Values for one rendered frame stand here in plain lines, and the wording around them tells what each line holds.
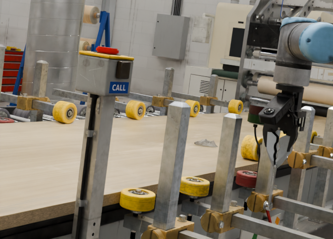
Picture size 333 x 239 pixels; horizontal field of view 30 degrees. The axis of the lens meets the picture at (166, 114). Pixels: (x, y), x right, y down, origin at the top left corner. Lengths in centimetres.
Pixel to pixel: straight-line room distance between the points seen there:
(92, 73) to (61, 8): 445
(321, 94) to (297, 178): 218
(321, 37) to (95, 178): 63
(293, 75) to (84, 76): 65
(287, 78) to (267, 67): 272
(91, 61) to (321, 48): 59
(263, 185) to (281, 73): 36
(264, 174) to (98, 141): 77
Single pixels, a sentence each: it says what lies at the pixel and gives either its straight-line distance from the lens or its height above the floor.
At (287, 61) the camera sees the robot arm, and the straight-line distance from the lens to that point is 157.
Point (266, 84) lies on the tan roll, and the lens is 429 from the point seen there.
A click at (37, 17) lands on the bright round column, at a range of 557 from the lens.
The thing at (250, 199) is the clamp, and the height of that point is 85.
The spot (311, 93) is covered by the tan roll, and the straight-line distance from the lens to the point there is 416.
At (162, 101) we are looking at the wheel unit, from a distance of 318.
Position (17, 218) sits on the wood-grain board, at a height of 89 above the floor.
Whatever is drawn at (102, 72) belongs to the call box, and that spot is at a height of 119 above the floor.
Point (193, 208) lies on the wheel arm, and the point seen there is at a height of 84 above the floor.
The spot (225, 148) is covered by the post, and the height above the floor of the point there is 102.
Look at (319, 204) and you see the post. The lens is 225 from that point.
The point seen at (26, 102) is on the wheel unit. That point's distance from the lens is 246.
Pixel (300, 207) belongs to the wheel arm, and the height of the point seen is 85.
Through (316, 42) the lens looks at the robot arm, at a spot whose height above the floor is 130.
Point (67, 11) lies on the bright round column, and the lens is 552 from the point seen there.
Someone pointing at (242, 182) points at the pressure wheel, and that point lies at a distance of 181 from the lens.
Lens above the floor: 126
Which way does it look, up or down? 7 degrees down
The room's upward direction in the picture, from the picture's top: 8 degrees clockwise
